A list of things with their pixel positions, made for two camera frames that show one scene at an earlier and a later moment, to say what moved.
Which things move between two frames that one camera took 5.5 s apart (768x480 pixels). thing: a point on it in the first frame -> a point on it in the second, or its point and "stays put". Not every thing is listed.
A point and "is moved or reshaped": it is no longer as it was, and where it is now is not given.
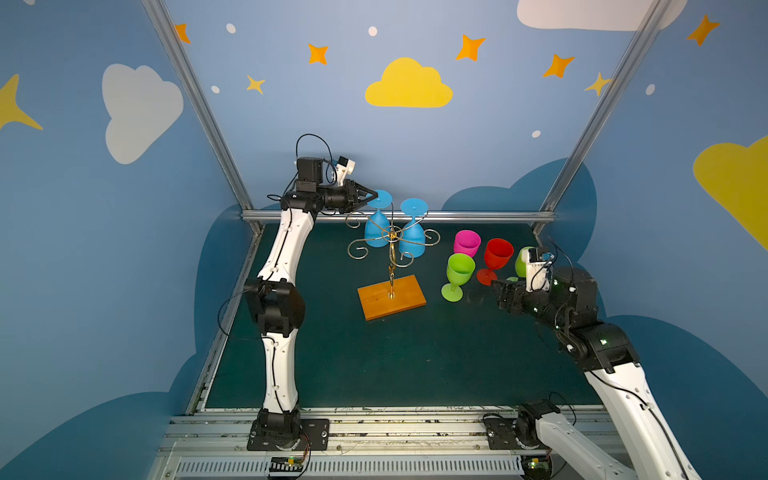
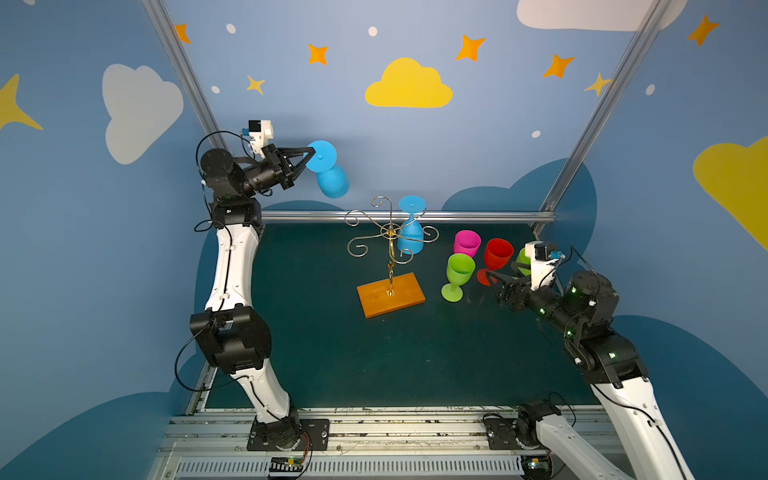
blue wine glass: (412, 239) stays put
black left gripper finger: (363, 203) -> (304, 163)
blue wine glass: (377, 231) is moved or reshaped
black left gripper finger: (363, 191) -> (294, 151)
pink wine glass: (466, 242) stays put
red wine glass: (497, 253) stays put
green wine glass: (459, 270) stays put
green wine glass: (520, 265) stays put
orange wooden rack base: (376, 303) stays put
